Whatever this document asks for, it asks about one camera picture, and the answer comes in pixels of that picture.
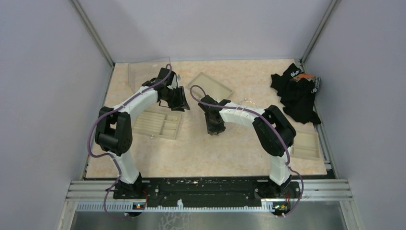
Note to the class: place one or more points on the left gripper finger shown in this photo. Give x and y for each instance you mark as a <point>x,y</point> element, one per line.
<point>183,104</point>
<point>171,106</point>

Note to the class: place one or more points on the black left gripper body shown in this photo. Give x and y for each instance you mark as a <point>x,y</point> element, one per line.
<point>173,96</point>

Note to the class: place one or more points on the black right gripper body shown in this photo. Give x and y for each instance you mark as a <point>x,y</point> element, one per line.
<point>213,127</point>

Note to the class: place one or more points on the clear acrylic box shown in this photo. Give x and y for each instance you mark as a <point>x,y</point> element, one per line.
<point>142,71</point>

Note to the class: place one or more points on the silver pearl-tipped bangle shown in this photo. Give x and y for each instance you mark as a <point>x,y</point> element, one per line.
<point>247,103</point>

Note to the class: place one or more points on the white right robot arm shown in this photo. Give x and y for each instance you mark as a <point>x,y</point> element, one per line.
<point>275,133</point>

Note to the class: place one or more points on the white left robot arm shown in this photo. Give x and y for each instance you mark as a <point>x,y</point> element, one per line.
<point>112,131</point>

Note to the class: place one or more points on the shallow beige open tray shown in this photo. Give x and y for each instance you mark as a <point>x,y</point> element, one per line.
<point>211,86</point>

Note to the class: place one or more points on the black cloth pile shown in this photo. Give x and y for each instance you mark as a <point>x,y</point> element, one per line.
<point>297,91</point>

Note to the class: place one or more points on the beige compartment tray right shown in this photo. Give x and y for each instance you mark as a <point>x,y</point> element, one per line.
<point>306,146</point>

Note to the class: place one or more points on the beige ring-slot tray left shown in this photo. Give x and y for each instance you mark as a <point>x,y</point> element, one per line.
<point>158,124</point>

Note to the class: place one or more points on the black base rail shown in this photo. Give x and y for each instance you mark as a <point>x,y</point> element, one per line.
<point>210,192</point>

